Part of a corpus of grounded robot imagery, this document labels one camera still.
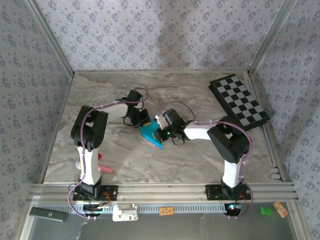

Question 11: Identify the blue cloth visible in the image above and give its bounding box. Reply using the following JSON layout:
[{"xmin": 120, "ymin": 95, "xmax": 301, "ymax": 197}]
[{"xmin": 139, "ymin": 118, "xmax": 163, "ymax": 150}]

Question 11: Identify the pink marker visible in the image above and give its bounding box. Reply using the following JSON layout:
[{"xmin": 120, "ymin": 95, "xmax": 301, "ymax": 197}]
[{"xmin": 98, "ymin": 164, "xmax": 114, "ymax": 175}]

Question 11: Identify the black grey chessboard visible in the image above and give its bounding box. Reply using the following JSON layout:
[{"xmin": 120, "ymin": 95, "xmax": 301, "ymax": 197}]
[{"xmin": 208, "ymin": 73, "xmax": 271, "ymax": 131}]

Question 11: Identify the black flat bar device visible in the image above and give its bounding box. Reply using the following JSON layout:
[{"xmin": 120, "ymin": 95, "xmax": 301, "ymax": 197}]
[{"xmin": 28, "ymin": 206, "xmax": 70, "ymax": 223}]

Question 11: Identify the small brown box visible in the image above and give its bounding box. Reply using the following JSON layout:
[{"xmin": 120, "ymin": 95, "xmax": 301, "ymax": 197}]
[{"xmin": 272, "ymin": 201, "xmax": 289, "ymax": 218}]

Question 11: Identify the left gripper thin black cable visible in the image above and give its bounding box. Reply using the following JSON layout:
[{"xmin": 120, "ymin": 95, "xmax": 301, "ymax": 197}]
[{"xmin": 122, "ymin": 115, "xmax": 138, "ymax": 129}]

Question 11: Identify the gripper thin black cable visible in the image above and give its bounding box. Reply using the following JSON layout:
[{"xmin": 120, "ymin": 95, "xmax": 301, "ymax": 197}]
[
  {"xmin": 171, "ymin": 135, "xmax": 186, "ymax": 147},
  {"xmin": 122, "ymin": 115, "xmax": 138, "ymax": 129}
]

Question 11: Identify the right gripper thin black cable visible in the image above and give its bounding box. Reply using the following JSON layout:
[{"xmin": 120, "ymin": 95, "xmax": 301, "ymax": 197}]
[{"xmin": 171, "ymin": 135, "xmax": 186, "ymax": 147}]

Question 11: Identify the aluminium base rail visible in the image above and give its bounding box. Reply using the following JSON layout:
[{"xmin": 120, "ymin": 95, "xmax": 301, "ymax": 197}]
[{"xmin": 27, "ymin": 182, "xmax": 300, "ymax": 203}]

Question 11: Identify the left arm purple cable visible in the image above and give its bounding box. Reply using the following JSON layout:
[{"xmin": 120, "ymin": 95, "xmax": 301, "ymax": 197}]
[{"xmin": 67, "ymin": 86, "xmax": 150, "ymax": 221}]

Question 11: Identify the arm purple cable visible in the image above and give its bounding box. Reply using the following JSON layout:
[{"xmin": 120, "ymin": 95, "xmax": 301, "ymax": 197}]
[
  {"xmin": 157, "ymin": 100, "xmax": 254, "ymax": 220},
  {"xmin": 67, "ymin": 86, "xmax": 150, "ymax": 221}
]

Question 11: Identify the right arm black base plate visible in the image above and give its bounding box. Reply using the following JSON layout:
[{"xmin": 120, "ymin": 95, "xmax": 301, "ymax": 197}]
[{"xmin": 205, "ymin": 183, "xmax": 252, "ymax": 201}]

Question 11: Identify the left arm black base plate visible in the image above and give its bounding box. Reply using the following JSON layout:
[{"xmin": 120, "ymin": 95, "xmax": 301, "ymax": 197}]
[{"xmin": 72, "ymin": 184, "xmax": 119, "ymax": 201}]

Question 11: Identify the slotted grey cable duct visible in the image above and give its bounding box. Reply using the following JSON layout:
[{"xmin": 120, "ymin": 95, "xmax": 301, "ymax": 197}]
[{"xmin": 39, "ymin": 203, "xmax": 233, "ymax": 215}]

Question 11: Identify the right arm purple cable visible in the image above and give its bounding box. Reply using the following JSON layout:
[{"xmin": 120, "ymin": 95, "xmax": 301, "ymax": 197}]
[{"xmin": 157, "ymin": 100, "xmax": 254, "ymax": 220}]

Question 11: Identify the aluminium side rail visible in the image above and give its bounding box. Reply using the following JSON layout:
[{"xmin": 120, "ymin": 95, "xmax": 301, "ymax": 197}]
[
  {"xmin": 246, "ymin": 72, "xmax": 285, "ymax": 182},
  {"xmin": 38, "ymin": 72, "xmax": 76, "ymax": 183}
]

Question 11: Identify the white plastic bracket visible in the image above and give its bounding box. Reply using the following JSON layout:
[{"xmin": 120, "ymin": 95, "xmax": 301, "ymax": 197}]
[{"xmin": 112, "ymin": 203, "xmax": 140, "ymax": 222}]

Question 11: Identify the aluminium frame post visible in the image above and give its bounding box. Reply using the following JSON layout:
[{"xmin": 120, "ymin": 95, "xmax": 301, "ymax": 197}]
[
  {"xmin": 24, "ymin": 0, "xmax": 76, "ymax": 77},
  {"xmin": 247, "ymin": 0, "xmax": 300, "ymax": 77}
]

